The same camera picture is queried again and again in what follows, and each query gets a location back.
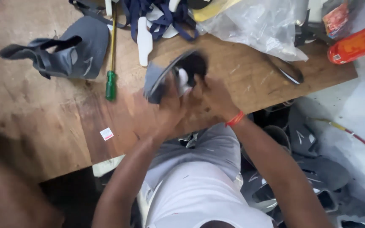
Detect person's right hand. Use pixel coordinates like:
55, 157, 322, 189
191, 75, 244, 127

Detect person's left hand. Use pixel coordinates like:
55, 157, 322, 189
144, 85, 196, 140

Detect grey and black shoe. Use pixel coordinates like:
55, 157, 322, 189
143, 49, 210, 105

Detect red thread wristband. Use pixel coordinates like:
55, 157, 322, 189
225, 110, 245, 128

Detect person's grey shorts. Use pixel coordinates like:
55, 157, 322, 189
144, 123, 242, 190

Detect white insole piece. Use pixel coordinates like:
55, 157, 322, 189
137, 16, 153, 67

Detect yellow sheet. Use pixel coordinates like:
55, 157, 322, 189
191, 0, 244, 23

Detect white sticker with red print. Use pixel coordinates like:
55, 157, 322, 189
100, 127, 114, 141

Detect clear plastic bag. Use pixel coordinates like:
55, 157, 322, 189
193, 0, 310, 62

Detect white paper scrap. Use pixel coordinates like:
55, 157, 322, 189
92, 154, 127, 177

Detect person's white shirt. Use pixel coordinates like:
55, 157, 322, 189
138, 161, 275, 228

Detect heap of grey shoe uppers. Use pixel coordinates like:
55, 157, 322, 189
240, 101, 365, 228

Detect red snack packet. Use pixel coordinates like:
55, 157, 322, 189
323, 3, 350, 39

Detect orange plastic bottle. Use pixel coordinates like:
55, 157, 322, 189
327, 20, 365, 65

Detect green handled screwdriver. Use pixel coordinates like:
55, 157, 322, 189
105, 3, 118, 102

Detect pile of navy straps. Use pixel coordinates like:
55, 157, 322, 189
69, 0, 199, 43

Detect black handled knife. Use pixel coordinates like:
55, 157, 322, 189
263, 54, 305, 85

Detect grey shoe upper with strap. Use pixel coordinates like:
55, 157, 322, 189
0, 16, 110, 80

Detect red cord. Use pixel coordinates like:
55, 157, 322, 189
311, 117, 365, 208

